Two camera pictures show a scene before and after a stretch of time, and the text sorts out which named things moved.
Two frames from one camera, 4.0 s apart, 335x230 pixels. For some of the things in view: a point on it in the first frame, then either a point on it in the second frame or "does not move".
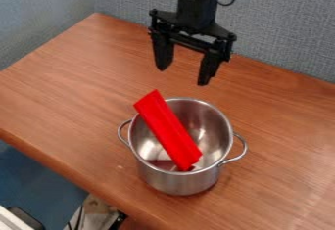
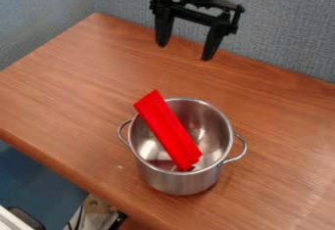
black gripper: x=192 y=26 -> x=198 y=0
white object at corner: x=10 y=221 does not move
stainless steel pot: x=208 y=130 does not move
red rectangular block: x=168 y=129 does not move
